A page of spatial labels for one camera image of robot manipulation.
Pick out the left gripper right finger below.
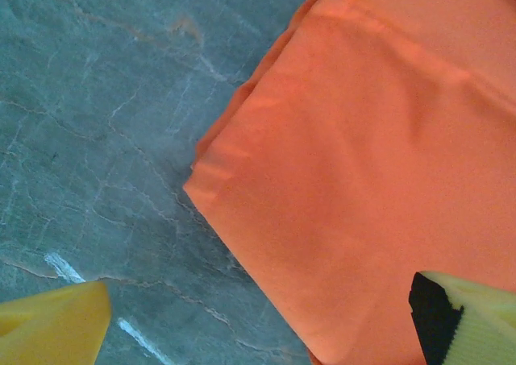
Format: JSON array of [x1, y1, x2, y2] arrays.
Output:
[[408, 270, 516, 365]]

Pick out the red-orange shorts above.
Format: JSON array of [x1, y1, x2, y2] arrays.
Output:
[[182, 0, 516, 365]]

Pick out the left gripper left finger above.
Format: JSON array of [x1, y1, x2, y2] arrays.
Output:
[[0, 280, 113, 365]]

